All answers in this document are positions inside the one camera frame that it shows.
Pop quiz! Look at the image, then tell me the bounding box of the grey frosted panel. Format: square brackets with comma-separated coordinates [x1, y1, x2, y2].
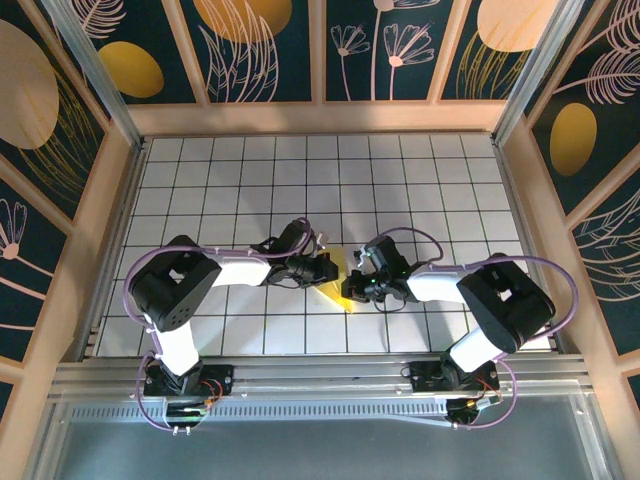
[49, 394, 614, 480]

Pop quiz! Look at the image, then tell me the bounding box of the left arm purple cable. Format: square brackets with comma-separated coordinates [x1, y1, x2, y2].
[122, 217, 326, 434]

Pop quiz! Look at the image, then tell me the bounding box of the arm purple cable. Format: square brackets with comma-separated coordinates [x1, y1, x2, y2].
[372, 227, 581, 431]
[122, 217, 326, 434]

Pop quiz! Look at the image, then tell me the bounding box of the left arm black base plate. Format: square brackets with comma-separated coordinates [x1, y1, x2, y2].
[143, 364, 236, 397]

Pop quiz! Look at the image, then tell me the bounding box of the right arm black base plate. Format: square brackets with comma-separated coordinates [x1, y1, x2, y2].
[408, 360, 501, 396]

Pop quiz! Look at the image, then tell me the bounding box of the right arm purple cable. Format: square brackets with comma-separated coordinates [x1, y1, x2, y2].
[372, 227, 581, 431]

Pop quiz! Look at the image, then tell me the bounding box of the grey slotted cable duct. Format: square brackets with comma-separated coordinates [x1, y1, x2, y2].
[69, 403, 451, 422]

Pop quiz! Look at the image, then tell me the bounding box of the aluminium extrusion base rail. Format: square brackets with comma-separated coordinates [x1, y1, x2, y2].
[49, 353, 596, 401]

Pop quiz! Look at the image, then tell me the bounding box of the wooden enclosure frame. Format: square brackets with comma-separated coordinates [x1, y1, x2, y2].
[0, 0, 640, 480]

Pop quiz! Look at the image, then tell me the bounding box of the yellow square paper sheet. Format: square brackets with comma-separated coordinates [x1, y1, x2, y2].
[312, 244, 359, 316]

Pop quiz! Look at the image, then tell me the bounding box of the aluminium corner post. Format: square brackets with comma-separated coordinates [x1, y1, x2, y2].
[42, 0, 147, 151]
[492, 0, 584, 146]

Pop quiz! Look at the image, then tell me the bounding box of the aluminium side rail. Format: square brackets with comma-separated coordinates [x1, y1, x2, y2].
[492, 137, 569, 356]
[74, 139, 149, 361]

